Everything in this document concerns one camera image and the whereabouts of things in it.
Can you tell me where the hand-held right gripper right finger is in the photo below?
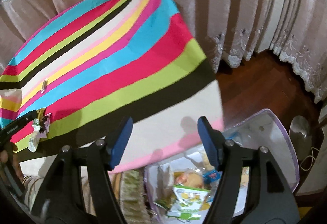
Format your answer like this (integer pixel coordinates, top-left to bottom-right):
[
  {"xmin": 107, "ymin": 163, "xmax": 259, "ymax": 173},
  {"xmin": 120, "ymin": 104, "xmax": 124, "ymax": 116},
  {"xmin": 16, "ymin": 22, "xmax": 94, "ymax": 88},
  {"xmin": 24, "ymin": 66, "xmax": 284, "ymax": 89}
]
[{"xmin": 197, "ymin": 115, "xmax": 300, "ymax": 224}]

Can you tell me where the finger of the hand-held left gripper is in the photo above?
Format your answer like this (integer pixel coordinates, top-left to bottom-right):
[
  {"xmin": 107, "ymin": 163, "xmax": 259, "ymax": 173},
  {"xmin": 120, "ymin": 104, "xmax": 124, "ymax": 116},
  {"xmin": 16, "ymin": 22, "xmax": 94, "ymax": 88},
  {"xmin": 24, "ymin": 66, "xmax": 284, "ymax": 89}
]
[
  {"xmin": 0, "ymin": 110, "xmax": 39, "ymax": 146},
  {"xmin": 0, "ymin": 150, "xmax": 27, "ymax": 197}
]

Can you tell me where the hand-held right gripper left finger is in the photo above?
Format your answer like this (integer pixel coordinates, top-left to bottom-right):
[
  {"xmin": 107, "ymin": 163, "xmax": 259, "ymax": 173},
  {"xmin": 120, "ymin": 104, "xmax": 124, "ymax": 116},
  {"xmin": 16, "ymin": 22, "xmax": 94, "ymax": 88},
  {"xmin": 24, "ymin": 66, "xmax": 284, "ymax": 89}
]
[{"xmin": 31, "ymin": 115, "xmax": 134, "ymax": 224}]

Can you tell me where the green white snack packet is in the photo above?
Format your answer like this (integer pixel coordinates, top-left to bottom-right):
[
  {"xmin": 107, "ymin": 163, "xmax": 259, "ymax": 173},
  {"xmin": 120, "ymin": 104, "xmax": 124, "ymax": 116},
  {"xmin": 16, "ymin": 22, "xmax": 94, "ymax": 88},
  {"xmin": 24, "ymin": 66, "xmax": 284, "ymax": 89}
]
[
  {"xmin": 172, "ymin": 184, "xmax": 211, "ymax": 205},
  {"xmin": 28, "ymin": 108, "xmax": 53, "ymax": 153},
  {"xmin": 166, "ymin": 202, "xmax": 205, "ymax": 221}
]

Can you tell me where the translucent plastic bin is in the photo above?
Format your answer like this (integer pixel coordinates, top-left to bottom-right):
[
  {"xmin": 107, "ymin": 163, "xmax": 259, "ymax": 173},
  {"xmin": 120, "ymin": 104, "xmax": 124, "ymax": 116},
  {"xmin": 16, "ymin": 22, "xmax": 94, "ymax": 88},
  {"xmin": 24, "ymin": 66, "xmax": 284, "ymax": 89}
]
[{"xmin": 144, "ymin": 108, "xmax": 300, "ymax": 224}]

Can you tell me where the person's left hand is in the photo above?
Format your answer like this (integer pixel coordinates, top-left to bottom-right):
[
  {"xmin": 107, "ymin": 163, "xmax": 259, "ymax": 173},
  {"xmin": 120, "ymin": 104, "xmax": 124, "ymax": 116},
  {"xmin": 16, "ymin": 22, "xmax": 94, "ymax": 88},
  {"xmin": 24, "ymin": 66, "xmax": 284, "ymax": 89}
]
[{"xmin": 0, "ymin": 141, "xmax": 19, "ymax": 163}]

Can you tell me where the striped beige cloth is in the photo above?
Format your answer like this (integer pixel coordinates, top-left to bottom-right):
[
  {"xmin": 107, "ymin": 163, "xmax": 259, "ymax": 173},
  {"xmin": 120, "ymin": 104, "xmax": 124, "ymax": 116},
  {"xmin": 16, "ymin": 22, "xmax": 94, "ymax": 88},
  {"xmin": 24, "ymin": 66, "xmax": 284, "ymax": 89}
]
[{"xmin": 19, "ymin": 174, "xmax": 96, "ymax": 224}]

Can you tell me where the blue red snack packet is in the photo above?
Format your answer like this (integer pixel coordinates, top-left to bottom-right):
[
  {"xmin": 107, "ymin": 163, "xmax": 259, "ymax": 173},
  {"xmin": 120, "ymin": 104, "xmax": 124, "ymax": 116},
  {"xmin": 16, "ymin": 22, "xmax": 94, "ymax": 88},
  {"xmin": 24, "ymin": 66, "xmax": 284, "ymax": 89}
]
[{"xmin": 203, "ymin": 170, "xmax": 221, "ymax": 184}]

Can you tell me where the green patterned cloth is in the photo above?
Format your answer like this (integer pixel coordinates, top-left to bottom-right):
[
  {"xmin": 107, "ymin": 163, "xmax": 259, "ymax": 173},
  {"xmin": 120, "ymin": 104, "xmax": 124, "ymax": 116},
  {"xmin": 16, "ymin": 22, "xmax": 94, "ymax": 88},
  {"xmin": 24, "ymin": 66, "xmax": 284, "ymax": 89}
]
[{"xmin": 112, "ymin": 169, "xmax": 147, "ymax": 214}]

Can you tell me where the striped tablecloth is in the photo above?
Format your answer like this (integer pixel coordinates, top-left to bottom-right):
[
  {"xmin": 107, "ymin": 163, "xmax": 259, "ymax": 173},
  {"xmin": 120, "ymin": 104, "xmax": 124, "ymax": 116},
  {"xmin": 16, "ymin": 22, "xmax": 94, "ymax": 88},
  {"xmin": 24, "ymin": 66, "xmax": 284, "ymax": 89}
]
[{"xmin": 0, "ymin": 0, "xmax": 224, "ymax": 176}]

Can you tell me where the round metal lamp base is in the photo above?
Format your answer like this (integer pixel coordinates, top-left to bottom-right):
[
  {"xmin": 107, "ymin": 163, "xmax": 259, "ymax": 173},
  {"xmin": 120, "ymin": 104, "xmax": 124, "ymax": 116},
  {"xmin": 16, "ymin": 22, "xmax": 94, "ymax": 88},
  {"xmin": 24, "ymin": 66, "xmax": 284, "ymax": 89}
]
[{"xmin": 289, "ymin": 115, "xmax": 314, "ymax": 156}]

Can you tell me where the white furniture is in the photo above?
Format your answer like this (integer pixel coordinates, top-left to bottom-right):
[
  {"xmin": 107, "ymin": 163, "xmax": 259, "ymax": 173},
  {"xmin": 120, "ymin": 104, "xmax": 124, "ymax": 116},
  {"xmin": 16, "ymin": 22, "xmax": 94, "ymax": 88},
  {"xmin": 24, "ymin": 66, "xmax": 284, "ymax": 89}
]
[{"xmin": 298, "ymin": 112, "xmax": 327, "ymax": 195}]

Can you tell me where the white cable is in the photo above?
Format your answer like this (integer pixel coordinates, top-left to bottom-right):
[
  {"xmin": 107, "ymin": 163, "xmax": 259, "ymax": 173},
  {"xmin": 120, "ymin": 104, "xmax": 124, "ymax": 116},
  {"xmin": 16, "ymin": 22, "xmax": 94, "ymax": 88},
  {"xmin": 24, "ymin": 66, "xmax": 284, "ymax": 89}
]
[{"xmin": 299, "ymin": 147, "xmax": 321, "ymax": 171}]

